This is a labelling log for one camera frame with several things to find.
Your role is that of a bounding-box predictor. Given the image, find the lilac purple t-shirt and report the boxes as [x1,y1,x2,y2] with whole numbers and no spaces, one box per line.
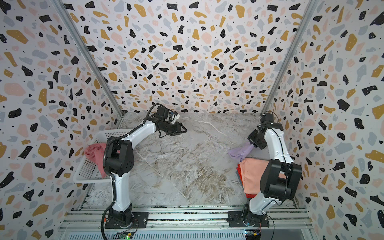
[228,143,254,163]

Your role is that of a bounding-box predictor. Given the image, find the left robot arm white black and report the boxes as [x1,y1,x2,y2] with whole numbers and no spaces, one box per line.
[101,104,188,230]

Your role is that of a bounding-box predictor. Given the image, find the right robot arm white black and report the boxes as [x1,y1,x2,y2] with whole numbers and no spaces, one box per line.
[241,112,302,227]

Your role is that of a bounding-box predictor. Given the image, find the folded salmon pink t-shirt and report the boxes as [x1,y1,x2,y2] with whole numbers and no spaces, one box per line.
[238,158,269,198]

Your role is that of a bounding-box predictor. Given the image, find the pink red t-shirt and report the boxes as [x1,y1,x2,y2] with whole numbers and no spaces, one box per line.
[85,143,107,178]

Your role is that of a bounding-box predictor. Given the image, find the right green circuit board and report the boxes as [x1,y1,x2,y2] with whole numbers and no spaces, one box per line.
[245,230,261,240]

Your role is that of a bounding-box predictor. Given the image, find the green circuit board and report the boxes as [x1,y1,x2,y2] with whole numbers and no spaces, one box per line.
[245,230,261,240]
[113,231,135,240]

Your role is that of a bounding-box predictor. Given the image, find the white plastic laundry basket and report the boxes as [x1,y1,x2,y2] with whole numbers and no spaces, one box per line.
[73,129,131,184]

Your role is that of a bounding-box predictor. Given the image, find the left green circuit board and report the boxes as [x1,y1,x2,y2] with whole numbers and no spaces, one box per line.
[113,231,135,240]

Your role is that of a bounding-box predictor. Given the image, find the white perforated vent strip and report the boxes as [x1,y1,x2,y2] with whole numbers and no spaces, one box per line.
[66,230,247,240]

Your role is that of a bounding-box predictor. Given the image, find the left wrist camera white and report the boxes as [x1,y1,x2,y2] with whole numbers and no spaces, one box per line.
[168,110,180,124]

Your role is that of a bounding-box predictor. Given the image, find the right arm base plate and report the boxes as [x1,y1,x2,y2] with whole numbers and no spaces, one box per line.
[227,211,270,228]

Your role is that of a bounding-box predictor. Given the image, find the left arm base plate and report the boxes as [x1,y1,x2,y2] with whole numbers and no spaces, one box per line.
[105,212,149,230]

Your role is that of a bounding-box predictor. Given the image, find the aluminium mounting rail frame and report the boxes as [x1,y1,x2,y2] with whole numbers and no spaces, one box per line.
[58,204,317,240]

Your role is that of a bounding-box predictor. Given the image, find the right corner aluminium post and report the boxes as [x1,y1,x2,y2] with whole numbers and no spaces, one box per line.
[261,0,319,114]

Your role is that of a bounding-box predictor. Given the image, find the corner aluminium post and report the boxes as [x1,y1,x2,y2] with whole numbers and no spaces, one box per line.
[51,1,124,119]
[261,0,319,114]

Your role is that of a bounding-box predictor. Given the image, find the left corner aluminium post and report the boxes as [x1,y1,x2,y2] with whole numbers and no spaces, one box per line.
[51,1,124,119]

